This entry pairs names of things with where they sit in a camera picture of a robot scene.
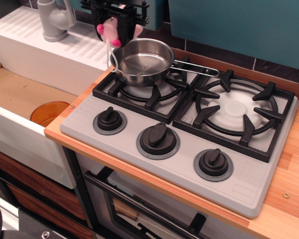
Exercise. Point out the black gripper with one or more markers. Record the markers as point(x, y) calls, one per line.
point(128, 13)

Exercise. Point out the pink stuffed pig toy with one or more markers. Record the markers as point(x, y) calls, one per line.
point(109, 34)

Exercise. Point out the black robot base with bolt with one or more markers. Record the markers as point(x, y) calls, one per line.
point(20, 225)

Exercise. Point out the stainless steel pan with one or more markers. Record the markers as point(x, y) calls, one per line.
point(145, 62)

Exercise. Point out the grey toy faucet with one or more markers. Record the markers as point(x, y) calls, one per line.
point(55, 22)

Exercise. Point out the black left burner grate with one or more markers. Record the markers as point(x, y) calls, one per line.
point(114, 94)

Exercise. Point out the black burner grate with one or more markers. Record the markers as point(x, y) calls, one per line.
point(114, 94)
point(258, 143)

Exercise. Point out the white toy sink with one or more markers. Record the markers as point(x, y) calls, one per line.
point(33, 72)

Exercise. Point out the black left stove knob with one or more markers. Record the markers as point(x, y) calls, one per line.
point(109, 122)

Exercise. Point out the black stove knob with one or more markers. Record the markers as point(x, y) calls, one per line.
point(158, 142)
point(109, 122)
point(213, 165)

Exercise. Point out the orange plastic sink drain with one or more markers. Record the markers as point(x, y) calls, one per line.
point(48, 112)

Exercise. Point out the black middle stove knob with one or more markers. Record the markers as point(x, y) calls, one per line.
point(158, 142)

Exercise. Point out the grey toy stove top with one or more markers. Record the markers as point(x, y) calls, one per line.
point(243, 192)

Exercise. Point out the white right burner cap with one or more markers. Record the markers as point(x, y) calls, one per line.
point(233, 106)

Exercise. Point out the black right burner grate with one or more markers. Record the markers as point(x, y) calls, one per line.
point(258, 143)

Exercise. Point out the black right stove knob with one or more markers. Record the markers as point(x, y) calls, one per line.
point(213, 165)

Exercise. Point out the upper wooden drawer front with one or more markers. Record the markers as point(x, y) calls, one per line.
point(20, 174)

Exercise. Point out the wooden drawer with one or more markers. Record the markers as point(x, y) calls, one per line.
point(20, 174)
point(56, 220)

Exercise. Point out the toy oven door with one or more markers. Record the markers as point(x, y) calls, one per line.
point(131, 224)

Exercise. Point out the lower wooden drawer front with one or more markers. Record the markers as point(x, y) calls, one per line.
point(56, 220)

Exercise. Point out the brass screw in countertop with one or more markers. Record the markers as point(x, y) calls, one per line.
point(286, 195)

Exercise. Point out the black oven door handle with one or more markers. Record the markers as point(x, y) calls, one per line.
point(100, 181)

